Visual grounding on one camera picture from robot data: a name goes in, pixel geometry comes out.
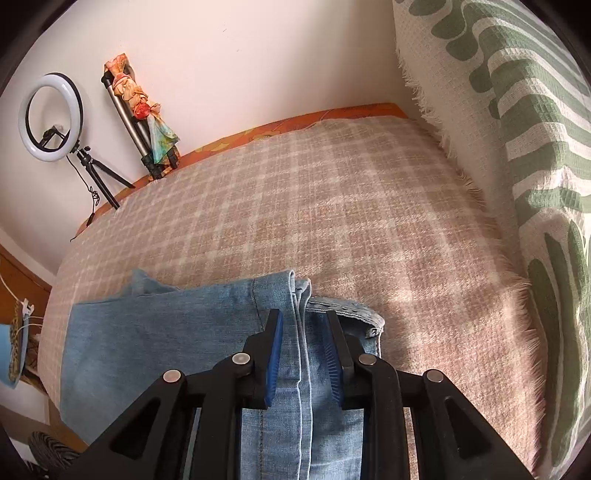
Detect orange floral scarf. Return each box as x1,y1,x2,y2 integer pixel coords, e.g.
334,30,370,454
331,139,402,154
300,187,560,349
104,53,179,163

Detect white ring light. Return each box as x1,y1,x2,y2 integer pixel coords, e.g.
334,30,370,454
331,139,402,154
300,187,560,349
18,72,84,163

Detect green white patterned pillow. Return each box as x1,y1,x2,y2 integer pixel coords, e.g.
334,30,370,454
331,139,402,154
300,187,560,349
393,1,590,479

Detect light blue chair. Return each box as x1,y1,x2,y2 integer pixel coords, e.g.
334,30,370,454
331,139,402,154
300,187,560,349
0,324,20,389

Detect leopard print cushion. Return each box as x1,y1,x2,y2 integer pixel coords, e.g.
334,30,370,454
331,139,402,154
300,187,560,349
8,303,30,385

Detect wooden door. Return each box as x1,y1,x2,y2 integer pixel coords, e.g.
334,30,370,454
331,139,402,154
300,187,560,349
0,246,51,324

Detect light blue denim jeans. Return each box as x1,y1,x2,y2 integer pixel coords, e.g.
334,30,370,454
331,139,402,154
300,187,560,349
59,270,385,479

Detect white charging cable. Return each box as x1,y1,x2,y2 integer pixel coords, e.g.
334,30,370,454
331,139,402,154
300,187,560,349
0,274,43,333

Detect folded silver tripod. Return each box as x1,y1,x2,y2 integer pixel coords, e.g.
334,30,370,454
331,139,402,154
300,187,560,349
101,71,179,179

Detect pink plaid bed blanket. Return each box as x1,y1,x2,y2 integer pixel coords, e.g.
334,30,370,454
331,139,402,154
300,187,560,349
39,116,543,479

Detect black mini tripod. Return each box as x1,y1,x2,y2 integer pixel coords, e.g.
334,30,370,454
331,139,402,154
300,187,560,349
73,144,136,211

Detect black ring light cable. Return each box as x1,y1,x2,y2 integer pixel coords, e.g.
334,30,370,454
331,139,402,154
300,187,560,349
66,154,102,242

